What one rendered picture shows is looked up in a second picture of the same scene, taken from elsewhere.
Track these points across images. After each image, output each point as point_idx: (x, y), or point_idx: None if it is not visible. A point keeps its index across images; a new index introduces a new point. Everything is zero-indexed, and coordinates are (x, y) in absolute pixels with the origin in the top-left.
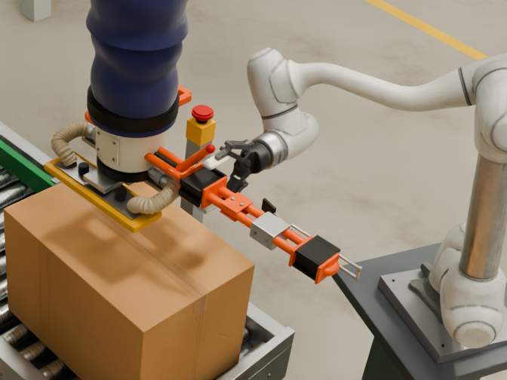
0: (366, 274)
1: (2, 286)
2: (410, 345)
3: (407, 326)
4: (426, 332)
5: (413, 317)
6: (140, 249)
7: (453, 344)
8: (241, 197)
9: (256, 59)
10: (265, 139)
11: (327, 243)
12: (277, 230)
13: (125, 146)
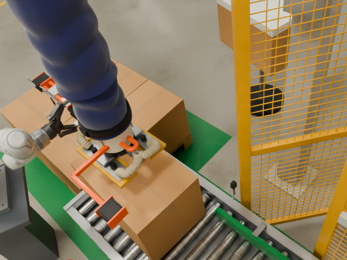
0: (13, 217)
1: (213, 229)
2: (13, 176)
3: (10, 187)
4: (3, 175)
5: (4, 182)
6: (124, 162)
7: None
8: (64, 100)
9: (21, 130)
10: (38, 129)
11: (35, 82)
12: (53, 86)
13: None
